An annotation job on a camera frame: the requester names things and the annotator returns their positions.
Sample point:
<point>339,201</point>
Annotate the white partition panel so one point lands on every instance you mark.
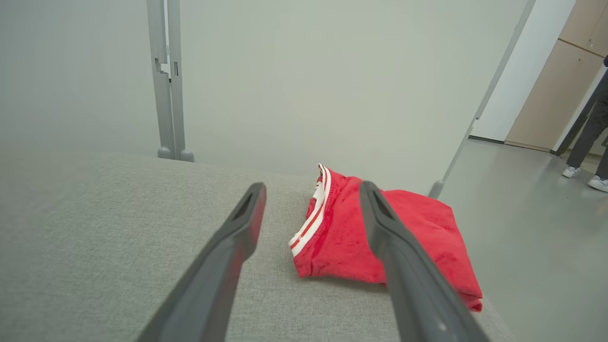
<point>71,71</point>
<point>332,71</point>

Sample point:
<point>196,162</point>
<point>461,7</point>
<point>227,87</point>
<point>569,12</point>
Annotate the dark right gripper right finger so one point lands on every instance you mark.
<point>418,294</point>

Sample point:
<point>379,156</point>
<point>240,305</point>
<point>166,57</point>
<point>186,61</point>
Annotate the red shirt with white sleeves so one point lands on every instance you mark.
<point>342,237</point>

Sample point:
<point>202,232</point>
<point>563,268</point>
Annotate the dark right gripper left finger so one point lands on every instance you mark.
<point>213,285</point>

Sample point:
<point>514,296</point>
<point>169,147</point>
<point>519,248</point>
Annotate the beige wooden cabinet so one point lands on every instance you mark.
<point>546,95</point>

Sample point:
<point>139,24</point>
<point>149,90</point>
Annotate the person in grey trousers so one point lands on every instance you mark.
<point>589,133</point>

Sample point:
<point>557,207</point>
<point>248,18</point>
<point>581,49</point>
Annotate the grey partition end leg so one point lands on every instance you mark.
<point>436,190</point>

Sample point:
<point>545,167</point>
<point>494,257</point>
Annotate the white shoe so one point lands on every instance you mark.
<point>598,184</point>
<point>570,172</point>

